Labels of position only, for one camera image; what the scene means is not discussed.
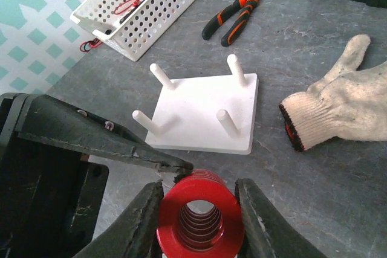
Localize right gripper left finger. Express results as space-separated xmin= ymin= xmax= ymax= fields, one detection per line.
xmin=75 ymin=181 xmax=164 ymax=258

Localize orange black pliers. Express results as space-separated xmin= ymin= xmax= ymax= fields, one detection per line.
xmin=201 ymin=0 xmax=266 ymax=48

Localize black battery holder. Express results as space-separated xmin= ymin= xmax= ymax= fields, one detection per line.
xmin=102 ymin=0 xmax=152 ymax=35

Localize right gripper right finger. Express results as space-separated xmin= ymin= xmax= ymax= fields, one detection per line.
xmin=235 ymin=178 xmax=326 ymax=258

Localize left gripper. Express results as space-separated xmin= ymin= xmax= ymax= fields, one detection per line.
xmin=1 ymin=93 xmax=194 ymax=257

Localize white peg board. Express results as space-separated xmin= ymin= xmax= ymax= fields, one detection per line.
xmin=132 ymin=54 xmax=259 ymax=155

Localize large red spring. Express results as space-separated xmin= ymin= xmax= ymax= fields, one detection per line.
xmin=157 ymin=169 xmax=245 ymax=258

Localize white perforated basket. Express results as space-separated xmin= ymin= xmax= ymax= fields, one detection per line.
xmin=70 ymin=0 xmax=195 ymax=62

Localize white knit glove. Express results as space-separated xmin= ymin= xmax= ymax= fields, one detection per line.
xmin=279 ymin=34 xmax=386 ymax=152

